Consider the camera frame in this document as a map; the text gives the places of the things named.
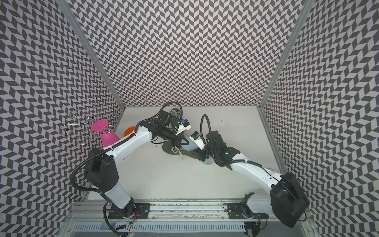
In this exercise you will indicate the orange plastic cup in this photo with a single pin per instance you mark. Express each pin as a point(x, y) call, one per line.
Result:
point(129, 131)

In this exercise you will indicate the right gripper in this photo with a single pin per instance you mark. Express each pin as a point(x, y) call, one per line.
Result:
point(199, 153)

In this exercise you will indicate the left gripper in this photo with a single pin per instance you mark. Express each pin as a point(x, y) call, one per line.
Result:
point(177, 141)

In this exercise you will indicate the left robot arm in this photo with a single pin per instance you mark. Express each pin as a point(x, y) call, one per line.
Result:
point(102, 172)

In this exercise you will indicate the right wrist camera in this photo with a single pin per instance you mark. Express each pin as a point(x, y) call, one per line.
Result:
point(197, 139)

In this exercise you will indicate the pink plastic wine glass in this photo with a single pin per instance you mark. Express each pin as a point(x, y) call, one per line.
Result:
point(108, 137)

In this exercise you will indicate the blue insole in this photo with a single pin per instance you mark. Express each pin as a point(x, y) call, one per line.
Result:
point(199, 154)

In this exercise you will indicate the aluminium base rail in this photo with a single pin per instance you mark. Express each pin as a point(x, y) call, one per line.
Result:
point(169, 210)

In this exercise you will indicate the green shoe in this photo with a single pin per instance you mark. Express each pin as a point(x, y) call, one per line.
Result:
point(176, 112)
point(177, 149)

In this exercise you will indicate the wire glass rack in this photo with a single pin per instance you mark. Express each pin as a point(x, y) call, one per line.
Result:
point(81, 127)

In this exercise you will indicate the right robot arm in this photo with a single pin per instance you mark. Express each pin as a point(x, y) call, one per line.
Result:
point(287, 200)

